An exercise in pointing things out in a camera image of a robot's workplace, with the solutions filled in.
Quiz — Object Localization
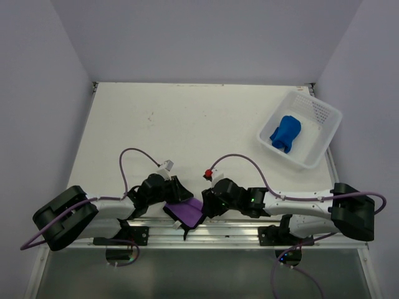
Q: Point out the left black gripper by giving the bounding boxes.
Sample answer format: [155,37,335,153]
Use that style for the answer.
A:
[147,174,193,206]

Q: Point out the purple towel black trim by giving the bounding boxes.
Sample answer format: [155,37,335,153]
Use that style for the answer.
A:
[163,197,206,241]

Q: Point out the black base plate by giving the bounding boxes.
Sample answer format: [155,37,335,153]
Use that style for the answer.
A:
[93,226,149,246]
[257,225,315,246]

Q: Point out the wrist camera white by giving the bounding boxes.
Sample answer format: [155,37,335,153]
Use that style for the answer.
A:
[156,160,174,181]
[203,168,224,186]

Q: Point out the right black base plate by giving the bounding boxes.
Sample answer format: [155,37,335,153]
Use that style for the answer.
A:
[257,225,315,246]

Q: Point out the blue towel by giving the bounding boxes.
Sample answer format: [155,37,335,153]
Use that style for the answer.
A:
[269,115,302,154]

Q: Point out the white plastic basket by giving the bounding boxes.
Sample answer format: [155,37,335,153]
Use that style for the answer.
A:
[256,90,342,169]

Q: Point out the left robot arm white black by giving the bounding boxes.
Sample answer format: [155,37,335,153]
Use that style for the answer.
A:
[32,173,194,251]

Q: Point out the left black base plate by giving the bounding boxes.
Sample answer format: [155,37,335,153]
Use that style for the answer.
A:
[93,226,149,246]

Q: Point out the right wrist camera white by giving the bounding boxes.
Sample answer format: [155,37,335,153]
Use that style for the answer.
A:
[203,168,224,186]

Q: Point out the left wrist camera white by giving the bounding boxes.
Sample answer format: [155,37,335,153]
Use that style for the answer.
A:
[156,160,174,181]

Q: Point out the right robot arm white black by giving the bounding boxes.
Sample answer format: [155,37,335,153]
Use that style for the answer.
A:
[201,178,375,245]

